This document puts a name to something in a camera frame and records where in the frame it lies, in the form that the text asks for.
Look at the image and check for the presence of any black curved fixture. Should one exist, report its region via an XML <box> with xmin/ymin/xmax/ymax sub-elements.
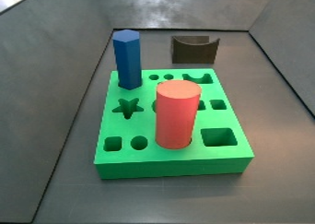
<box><xmin>170</xmin><ymin>36</ymin><xmax>220</xmax><ymax>64</ymax></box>

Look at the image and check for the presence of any dark blue hexagonal peg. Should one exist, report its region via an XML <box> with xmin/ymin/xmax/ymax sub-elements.
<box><xmin>112</xmin><ymin>29</ymin><xmax>141</xmax><ymax>89</ymax></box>

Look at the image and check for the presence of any green shape-sorter board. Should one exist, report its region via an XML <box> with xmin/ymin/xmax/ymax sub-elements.
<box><xmin>93</xmin><ymin>69</ymin><xmax>254</xmax><ymax>179</ymax></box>

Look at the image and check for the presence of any red cylinder peg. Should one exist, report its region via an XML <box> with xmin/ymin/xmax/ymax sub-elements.
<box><xmin>154</xmin><ymin>80</ymin><xmax>201</xmax><ymax>149</ymax></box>

